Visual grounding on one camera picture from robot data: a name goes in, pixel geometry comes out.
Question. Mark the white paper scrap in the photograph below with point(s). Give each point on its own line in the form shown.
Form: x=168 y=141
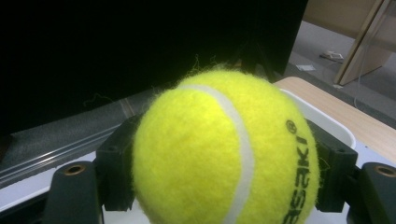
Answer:
x=305 y=67

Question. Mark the grey metal rail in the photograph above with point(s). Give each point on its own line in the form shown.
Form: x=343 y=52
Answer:
x=56 y=155

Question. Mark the white plastic box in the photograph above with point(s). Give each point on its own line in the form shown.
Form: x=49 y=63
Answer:
x=323 y=121

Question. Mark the white item on floor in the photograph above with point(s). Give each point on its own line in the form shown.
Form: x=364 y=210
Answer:
x=332 y=56

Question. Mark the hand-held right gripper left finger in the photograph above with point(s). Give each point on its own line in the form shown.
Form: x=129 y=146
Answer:
x=113 y=168

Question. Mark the black backdrop panel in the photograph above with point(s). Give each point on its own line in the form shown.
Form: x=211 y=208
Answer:
x=124 y=46

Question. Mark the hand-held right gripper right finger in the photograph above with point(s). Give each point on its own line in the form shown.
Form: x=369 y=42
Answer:
x=336 y=174

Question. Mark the yellow tennis ball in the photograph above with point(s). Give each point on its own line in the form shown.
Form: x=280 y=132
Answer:
x=199 y=155

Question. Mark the black tripod stand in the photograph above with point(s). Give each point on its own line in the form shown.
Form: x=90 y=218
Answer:
x=255 y=59

